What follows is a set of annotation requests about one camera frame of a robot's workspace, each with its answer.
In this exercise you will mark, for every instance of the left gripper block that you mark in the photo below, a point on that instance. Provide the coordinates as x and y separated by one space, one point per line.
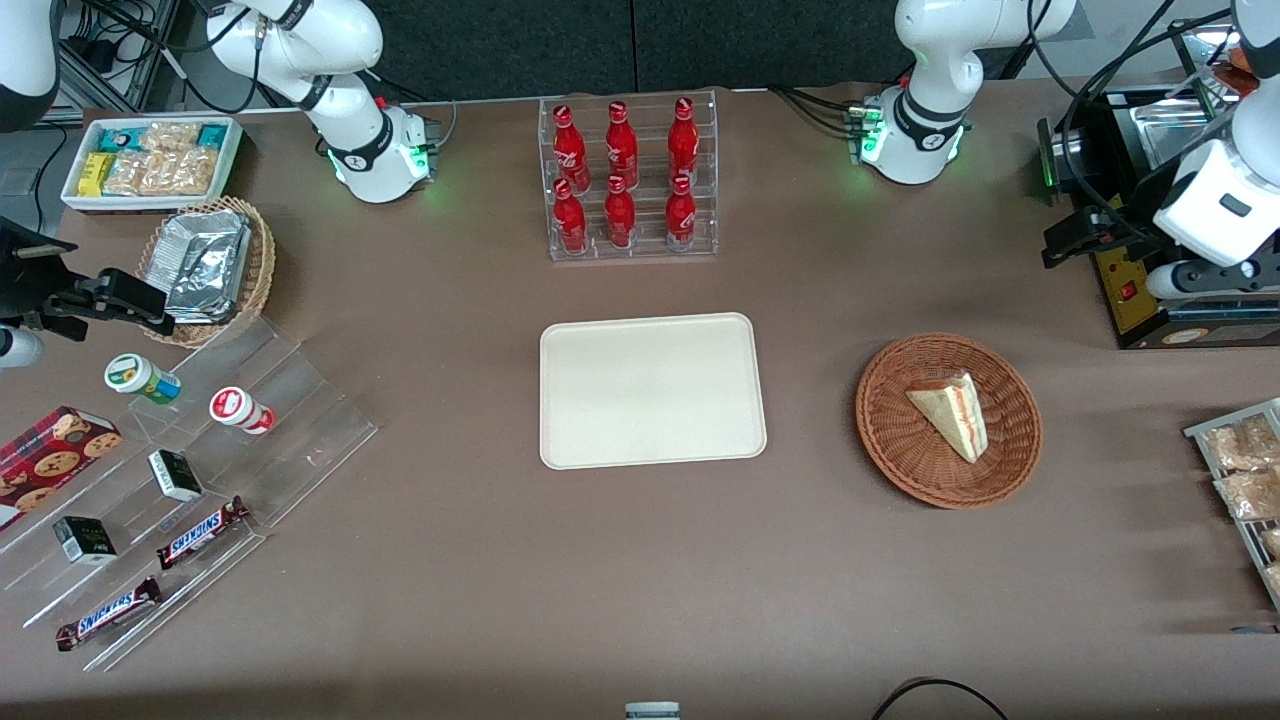
1137 208

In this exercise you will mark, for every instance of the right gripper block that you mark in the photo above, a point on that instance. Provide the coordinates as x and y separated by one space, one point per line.
22 285

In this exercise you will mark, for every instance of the triangular sandwich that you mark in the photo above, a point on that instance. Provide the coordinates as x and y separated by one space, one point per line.
955 415

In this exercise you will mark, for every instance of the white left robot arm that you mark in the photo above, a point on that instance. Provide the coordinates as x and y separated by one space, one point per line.
925 110

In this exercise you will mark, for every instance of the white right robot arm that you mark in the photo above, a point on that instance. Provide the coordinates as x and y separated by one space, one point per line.
350 130

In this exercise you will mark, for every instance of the light tan wicker basket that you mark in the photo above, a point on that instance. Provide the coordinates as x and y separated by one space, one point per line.
262 265

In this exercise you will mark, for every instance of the tray of packaged snacks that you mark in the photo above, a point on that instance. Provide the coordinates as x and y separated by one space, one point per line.
1200 432

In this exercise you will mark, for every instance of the brown wicker basket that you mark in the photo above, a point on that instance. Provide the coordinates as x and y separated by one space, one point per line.
900 450

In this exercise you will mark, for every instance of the cream plastic serving tray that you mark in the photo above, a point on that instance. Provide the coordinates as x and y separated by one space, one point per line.
650 390

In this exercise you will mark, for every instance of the black metal machine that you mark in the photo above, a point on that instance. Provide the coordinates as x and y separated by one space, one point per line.
1135 300

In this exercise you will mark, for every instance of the green lidded yogurt cup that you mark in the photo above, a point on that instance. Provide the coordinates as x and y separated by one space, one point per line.
135 375

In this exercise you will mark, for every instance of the silver foil packet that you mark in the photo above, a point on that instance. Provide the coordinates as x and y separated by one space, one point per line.
205 260
200 314

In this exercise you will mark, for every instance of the white rectangular snack bin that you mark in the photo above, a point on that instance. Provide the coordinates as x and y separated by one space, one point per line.
72 195

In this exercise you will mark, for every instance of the yellow snack packet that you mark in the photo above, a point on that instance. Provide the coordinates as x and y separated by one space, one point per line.
94 174

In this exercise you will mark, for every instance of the clear cracker bag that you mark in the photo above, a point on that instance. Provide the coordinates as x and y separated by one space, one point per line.
170 136
132 174
188 172

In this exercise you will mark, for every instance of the teal snack packet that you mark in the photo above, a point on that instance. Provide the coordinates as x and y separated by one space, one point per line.
210 136
118 140

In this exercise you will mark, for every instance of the red tartan cookie box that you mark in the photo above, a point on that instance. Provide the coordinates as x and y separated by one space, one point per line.
50 460

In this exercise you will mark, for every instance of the red lidded yogurt cup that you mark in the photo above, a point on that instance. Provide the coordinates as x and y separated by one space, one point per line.
235 408

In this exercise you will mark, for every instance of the small black carton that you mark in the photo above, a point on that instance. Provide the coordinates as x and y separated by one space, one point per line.
175 475
85 540

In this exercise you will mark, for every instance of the clear acrylic stepped display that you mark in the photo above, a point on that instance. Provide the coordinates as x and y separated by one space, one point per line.
300 440

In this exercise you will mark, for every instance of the Snickers chocolate bar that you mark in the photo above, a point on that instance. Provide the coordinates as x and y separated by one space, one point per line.
200 532
105 613

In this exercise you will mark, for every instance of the clear nut snack bag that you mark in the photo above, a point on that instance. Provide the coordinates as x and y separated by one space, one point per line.
1273 578
1245 445
1272 542
1250 495

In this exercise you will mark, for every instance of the red cola bottle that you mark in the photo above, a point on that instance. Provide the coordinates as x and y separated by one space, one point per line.
621 148
620 218
570 150
570 222
680 218
683 145

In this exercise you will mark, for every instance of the clear acrylic bottle rack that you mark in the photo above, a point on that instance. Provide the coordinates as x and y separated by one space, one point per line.
650 250

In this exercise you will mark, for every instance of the small white grey object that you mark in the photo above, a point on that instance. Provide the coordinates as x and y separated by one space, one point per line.
652 711

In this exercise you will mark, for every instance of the aluminium frame structure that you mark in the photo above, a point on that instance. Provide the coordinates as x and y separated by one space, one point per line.
150 50

